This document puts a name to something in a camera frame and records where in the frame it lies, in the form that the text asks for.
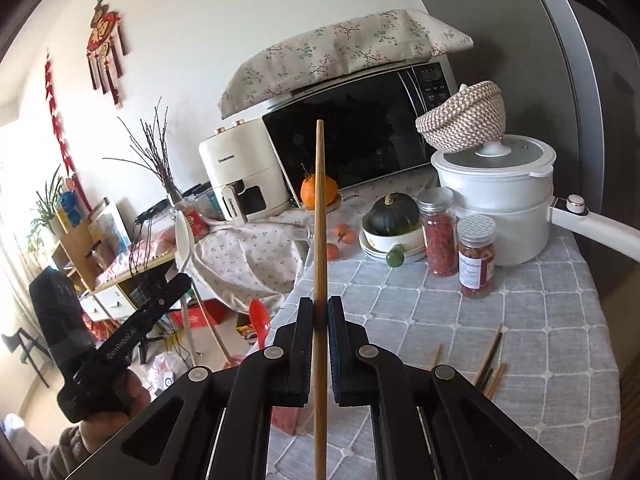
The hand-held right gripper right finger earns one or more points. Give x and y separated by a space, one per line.
336 340

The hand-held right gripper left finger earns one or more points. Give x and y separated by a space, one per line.
306 340

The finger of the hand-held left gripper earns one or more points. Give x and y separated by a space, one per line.
157 300

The bamboo chopstick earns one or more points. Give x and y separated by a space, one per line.
320 240
212 330

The white ceramic spoon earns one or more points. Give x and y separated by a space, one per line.
183 240

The pink perforated utensil holder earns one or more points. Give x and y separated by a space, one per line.
292 420

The black chopstick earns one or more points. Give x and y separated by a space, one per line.
496 380
487 355

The person's left forearm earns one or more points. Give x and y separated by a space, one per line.
55 457

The person's left hand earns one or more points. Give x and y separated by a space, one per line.
102 427

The pink lace cloth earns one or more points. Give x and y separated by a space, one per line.
135 260

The red cardboard box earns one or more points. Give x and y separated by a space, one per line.
202 315

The red plastic spoon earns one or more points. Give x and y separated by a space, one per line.
259 320

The crumpled plastic bag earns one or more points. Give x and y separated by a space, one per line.
167 362

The wooden shelf desk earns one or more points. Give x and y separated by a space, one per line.
80 255

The small white device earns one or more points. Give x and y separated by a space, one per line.
168 379

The grain jar with red label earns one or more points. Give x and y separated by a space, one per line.
196 224

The small tangerine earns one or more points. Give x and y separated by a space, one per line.
333 252
346 234

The black power strip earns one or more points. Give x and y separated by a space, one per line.
152 210

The cherry print cloth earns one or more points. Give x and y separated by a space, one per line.
240 260

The white bowl with green squash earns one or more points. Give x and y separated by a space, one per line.
370 253

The small green lime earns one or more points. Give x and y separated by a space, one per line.
394 256

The blue figurine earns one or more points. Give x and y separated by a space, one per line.
70 209

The green potted plant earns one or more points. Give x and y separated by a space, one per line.
45 210

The clear container with black lid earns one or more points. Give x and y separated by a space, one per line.
207 200

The white ceramic bowl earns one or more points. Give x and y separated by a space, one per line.
395 243

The dark green pumpkin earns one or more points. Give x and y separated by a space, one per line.
392 215

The clear jar of red berries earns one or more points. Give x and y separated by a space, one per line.
440 240

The dried twig bundle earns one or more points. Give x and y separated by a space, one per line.
152 155

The large orange with stem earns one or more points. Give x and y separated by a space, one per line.
307 191

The white air fryer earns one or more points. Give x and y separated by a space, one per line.
235 160

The grey checked tablecloth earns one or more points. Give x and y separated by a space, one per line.
525 310

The white electric cooking pot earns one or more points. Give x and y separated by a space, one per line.
490 200

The black microwave oven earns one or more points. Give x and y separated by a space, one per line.
360 130

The floral cloth cover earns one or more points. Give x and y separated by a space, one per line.
340 50

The grey refrigerator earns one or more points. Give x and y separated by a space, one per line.
575 85

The red knot wall ornament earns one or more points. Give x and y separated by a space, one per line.
104 40

